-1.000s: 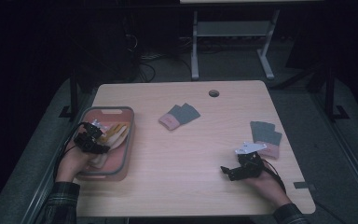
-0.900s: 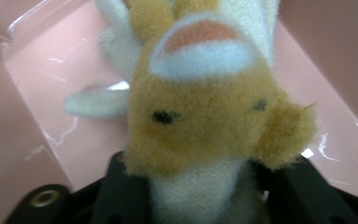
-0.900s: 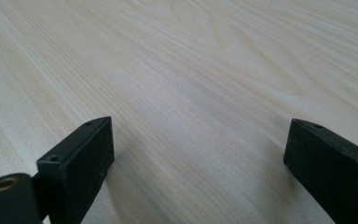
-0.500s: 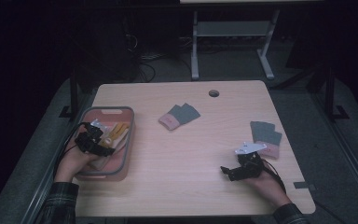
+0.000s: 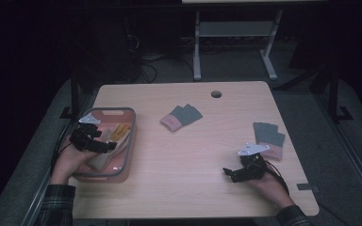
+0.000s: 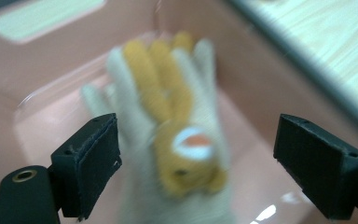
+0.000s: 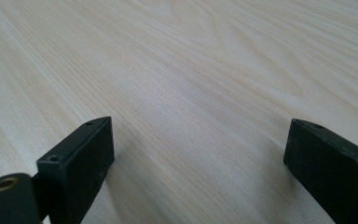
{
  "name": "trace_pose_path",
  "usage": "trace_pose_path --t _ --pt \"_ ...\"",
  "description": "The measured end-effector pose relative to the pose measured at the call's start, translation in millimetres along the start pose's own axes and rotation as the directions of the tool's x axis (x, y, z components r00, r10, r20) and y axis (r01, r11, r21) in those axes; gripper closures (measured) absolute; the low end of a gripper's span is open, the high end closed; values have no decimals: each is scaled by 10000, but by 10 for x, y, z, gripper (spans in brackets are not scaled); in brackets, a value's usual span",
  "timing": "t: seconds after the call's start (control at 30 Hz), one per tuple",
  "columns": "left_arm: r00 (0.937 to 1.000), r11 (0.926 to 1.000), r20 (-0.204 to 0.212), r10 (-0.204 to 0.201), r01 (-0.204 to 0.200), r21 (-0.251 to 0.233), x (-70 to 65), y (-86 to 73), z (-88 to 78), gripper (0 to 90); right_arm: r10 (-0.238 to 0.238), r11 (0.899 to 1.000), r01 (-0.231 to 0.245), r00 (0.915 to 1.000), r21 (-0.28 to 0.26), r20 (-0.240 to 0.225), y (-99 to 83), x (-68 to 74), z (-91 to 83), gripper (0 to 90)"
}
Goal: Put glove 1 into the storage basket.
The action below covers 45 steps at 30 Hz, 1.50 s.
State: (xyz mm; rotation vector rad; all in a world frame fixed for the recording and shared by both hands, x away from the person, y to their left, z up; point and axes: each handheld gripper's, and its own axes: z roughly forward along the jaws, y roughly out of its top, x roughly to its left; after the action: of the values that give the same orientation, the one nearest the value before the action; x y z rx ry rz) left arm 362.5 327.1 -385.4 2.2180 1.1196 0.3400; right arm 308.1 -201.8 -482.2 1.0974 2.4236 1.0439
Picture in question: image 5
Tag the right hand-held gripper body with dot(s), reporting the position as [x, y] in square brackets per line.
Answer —
[253, 166]

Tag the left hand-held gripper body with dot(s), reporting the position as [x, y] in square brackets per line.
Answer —
[83, 138]

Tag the pink plastic bin grey rim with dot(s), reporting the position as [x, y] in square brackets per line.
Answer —
[124, 163]

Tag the person's right hand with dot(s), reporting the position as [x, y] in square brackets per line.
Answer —
[271, 188]

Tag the person's left hand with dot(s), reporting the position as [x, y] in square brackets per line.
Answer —
[67, 163]

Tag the grey and pink fingerless glove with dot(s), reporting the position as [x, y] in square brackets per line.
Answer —
[268, 135]
[182, 116]

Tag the grey tape strip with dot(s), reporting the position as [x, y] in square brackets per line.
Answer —
[308, 187]

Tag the grey metal stand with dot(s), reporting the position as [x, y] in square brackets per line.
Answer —
[232, 29]

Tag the black metal post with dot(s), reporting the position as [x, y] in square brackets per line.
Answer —
[333, 91]
[74, 94]

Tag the aluminium frame rail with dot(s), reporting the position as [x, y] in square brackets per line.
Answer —
[352, 157]
[36, 194]

